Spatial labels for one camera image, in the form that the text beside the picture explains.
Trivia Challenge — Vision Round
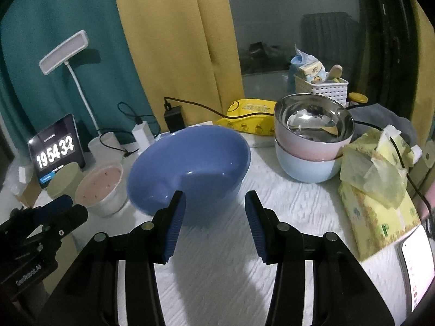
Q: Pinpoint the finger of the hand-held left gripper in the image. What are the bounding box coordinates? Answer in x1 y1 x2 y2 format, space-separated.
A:
10 195 73 225
32 204 89 245

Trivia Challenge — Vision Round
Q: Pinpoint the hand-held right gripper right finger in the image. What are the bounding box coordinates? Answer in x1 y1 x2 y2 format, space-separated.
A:
245 191 396 326

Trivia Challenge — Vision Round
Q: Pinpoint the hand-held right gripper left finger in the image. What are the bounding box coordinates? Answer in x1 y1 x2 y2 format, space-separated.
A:
41 190 187 326

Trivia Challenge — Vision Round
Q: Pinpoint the cream bowl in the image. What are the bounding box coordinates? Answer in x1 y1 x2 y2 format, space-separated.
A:
46 162 84 201

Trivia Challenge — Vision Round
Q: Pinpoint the brown cardboard box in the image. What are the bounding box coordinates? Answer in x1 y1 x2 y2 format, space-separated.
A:
14 177 42 208

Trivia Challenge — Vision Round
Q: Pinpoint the tablet showing clock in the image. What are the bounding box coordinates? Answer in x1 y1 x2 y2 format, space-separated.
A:
28 114 86 189

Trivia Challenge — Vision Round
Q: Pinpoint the clear plastic bag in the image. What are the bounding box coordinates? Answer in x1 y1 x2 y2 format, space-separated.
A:
0 161 21 196

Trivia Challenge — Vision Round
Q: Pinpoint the white quilted tablecloth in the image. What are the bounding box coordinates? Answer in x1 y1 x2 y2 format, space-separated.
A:
0 136 435 326

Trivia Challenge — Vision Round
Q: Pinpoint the light blue bowl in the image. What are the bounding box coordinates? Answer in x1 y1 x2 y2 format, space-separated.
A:
275 141 342 183

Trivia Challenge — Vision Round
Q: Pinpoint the white power strip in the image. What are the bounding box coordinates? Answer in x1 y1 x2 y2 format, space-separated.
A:
153 120 276 149

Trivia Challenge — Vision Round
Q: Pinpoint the pink steel-lined bowl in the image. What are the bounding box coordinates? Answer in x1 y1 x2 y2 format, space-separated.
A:
274 93 355 161

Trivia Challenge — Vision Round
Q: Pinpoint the white charger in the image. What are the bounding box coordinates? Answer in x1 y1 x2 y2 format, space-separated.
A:
132 120 152 146

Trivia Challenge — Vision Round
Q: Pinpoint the black charger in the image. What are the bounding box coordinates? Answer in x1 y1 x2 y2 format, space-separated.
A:
164 106 186 132

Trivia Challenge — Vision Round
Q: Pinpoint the yellow packet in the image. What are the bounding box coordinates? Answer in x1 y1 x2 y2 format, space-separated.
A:
216 99 277 136

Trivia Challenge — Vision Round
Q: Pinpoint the printed yellow tissue pack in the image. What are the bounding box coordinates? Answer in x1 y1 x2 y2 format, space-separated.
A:
338 180 422 262

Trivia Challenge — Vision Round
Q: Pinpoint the open pale yellow tissue pack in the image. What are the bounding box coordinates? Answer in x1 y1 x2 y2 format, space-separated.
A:
340 125 424 209

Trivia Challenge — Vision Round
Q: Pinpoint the white plastic basket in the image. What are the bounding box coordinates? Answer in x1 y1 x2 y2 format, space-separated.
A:
294 74 349 107

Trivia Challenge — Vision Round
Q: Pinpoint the white desk lamp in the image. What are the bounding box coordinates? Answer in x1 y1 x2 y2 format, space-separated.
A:
38 30 123 164

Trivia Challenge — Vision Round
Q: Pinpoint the white smartphone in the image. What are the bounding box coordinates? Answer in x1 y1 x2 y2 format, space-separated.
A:
397 226 435 313

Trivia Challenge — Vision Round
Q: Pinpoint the grey cloth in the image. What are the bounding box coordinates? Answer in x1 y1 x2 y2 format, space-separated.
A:
348 104 417 143

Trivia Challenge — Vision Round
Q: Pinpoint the blue packet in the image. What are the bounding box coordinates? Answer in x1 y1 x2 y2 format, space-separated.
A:
287 45 322 90

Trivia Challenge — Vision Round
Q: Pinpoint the wooden spoon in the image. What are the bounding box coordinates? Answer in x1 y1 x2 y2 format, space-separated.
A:
326 65 343 82

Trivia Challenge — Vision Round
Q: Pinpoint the yellow curtain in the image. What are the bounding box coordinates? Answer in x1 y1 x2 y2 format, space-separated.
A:
406 0 435 148
111 0 245 131

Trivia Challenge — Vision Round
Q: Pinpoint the teal curtain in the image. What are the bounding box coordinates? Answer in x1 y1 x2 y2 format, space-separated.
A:
0 0 164 164

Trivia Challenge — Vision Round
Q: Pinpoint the dark glass sliding door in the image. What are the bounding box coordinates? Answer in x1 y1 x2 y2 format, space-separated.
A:
222 0 408 109

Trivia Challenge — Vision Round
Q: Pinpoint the looped black cable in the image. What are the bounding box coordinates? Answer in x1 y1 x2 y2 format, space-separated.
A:
117 102 161 134

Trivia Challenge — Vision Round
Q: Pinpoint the black charger cable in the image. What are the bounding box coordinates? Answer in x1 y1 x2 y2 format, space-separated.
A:
164 97 276 120

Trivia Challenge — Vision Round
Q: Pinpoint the long black cable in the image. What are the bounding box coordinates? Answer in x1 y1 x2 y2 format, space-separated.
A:
353 119 435 213

